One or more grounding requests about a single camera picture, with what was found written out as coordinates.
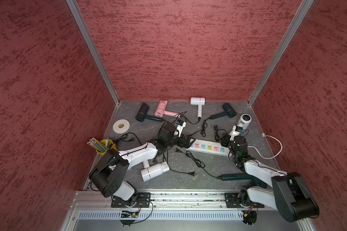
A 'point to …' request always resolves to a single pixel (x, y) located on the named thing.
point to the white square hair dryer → (199, 101)
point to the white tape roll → (119, 130)
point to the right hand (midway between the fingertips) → (222, 136)
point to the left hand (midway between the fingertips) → (189, 140)
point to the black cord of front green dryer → (199, 162)
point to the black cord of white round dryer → (217, 136)
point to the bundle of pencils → (98, 145)
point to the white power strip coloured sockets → (209, 147)
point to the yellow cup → (111, 146)
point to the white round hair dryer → (244, 121)
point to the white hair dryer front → (150, 172)
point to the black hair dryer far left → (141, 114)
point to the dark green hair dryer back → (229, 110)
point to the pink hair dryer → (161, 110)
